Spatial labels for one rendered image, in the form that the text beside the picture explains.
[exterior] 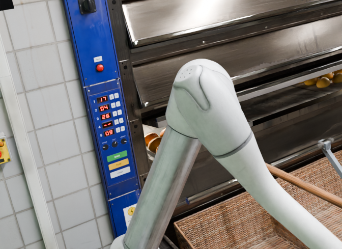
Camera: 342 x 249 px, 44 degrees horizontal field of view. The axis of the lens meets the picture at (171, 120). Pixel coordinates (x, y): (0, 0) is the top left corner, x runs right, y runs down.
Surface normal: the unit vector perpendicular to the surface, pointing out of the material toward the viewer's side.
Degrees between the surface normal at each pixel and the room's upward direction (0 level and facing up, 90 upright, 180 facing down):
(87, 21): 90
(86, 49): 90
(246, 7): 70
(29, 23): 90
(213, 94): 65
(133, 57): 90
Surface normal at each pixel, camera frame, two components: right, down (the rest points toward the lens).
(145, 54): 0.48, 0.24
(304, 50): 0.41, -0.10
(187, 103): -0.54, 0.30
